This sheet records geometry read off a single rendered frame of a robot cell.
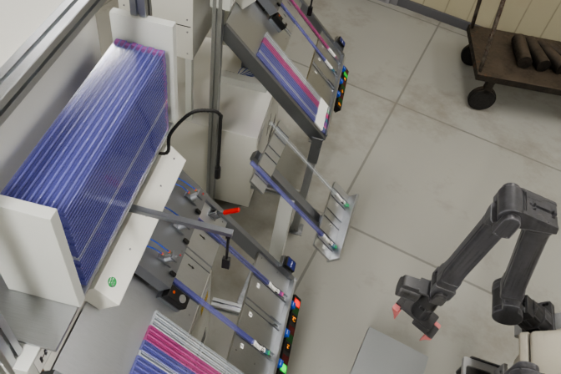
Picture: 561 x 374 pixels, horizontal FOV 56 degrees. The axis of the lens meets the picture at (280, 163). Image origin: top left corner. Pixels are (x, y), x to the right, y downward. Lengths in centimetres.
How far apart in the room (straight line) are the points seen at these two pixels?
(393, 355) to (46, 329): 131
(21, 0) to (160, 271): 75
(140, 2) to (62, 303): 70
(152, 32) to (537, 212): 98
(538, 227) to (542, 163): 276
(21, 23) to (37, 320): 65
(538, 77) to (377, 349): 263
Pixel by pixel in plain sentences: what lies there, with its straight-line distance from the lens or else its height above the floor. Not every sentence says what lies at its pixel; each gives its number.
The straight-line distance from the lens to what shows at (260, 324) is 185.
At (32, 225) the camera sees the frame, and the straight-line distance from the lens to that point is 100.
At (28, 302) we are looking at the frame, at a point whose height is 139.
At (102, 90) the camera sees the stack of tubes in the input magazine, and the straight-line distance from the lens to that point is 124.
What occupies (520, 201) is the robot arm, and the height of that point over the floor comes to 162.
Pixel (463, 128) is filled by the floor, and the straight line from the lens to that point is 398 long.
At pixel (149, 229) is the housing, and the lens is 146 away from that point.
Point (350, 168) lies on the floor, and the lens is 340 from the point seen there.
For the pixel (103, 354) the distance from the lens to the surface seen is 143.
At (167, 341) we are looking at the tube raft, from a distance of 154.
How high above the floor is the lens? 247
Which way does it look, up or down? 48 degrees down
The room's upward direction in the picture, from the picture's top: 11 degrees clockwise
